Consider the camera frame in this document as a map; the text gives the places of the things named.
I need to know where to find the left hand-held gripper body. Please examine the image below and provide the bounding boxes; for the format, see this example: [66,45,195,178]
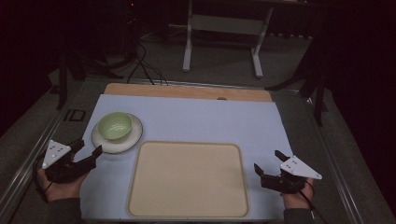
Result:
[41,139,83,184]

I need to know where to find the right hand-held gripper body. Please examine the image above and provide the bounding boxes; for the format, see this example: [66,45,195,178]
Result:
[261,155,323,194]

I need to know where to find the white plate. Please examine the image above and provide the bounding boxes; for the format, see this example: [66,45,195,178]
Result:
[91,112,144,155]

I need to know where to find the green bowl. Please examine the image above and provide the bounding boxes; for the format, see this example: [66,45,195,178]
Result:
[97,111,134,141]

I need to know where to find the beige tray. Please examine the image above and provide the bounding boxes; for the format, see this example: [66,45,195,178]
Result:
[125,140,250,218]

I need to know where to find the person's right hand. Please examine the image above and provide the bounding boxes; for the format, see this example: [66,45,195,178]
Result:
[279,177,315,210]

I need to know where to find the person's left hand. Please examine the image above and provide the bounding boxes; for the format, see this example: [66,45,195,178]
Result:
[36,167,89,203]

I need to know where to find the black tripod stand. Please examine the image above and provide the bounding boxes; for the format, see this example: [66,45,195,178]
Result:
[264,27,331,127]
[55,31,125,110]

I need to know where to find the light blue mat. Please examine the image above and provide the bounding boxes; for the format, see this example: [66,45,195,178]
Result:
[79,93,294,221]

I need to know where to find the wooden table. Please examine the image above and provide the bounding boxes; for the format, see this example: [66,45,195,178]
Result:
[103,82,274,103]

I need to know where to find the white metal stand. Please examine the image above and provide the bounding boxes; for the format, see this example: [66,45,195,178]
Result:
[182,0,275,79]

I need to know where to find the black cable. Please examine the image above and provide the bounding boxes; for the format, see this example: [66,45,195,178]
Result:
[289,178,330,224]
[32,153,54,203]

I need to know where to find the black floor cables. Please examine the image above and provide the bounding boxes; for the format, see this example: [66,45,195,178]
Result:
[125,43,170,87]

